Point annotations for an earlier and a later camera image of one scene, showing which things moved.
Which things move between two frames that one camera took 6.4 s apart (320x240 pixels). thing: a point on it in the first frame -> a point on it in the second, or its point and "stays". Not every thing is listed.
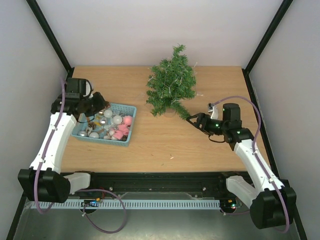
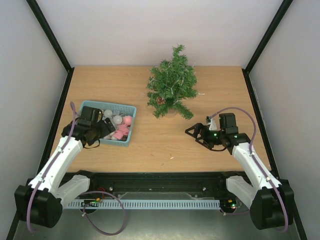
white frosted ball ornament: [108, 113] stays
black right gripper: [202, 122] -> [203, 135]
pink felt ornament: [123, 131] stays
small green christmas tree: [171, 81] stays
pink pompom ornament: [128, 120] stays
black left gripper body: [92, 107] -> [102, 132]
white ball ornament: [117, 120] stays
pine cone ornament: [107, 104] -> [160, 100]
